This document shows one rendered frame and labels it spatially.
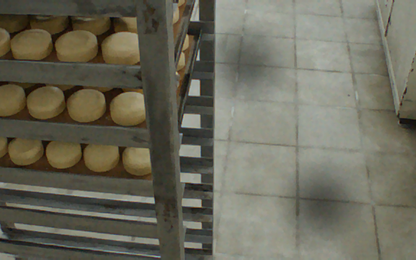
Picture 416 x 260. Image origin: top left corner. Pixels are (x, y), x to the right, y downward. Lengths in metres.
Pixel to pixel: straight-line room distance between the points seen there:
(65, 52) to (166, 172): 0.18
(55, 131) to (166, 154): 0.15
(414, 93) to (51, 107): 1.89
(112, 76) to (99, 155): 0.18
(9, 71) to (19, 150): 0.18
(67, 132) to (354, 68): 2.32
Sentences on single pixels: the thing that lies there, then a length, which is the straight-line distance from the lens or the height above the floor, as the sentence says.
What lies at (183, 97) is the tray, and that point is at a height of 1.04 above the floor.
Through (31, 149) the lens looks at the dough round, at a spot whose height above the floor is 1.06.
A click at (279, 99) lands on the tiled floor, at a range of 2.56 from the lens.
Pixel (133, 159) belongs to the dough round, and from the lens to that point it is 0.73.
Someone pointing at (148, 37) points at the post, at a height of 1.30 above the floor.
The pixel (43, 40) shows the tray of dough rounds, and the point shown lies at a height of 1.24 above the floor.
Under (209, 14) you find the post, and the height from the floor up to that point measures 1.08.
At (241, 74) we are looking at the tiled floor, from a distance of 2.71.
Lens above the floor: 1.57
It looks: 41 degrees down
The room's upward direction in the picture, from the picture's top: 1 degrees counter-clockwise
